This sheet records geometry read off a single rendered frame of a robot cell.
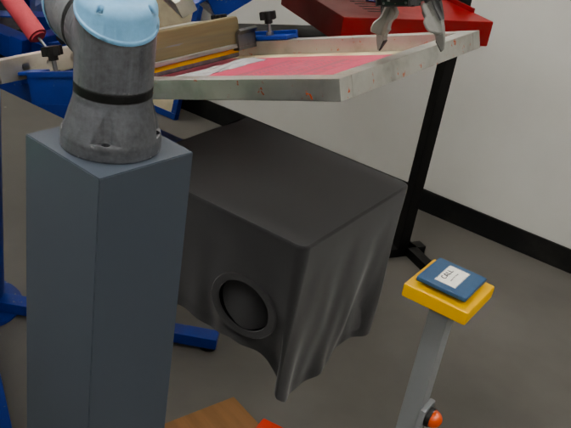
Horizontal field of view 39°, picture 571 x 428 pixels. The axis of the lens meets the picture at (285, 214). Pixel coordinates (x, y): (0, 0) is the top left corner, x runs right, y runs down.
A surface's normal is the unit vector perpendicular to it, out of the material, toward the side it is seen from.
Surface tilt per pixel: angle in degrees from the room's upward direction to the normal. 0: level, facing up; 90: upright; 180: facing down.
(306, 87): 90
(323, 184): 0
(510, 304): 0
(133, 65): 90
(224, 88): 90
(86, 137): 73
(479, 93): 90
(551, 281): 0
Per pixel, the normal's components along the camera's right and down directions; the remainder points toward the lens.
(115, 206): 0.75, 0.40
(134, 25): 0.58, 0.42
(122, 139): 0.44, 0.19
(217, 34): 0.81, 0.09
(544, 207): -0.57, 0.31
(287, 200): 0.14, -0.87
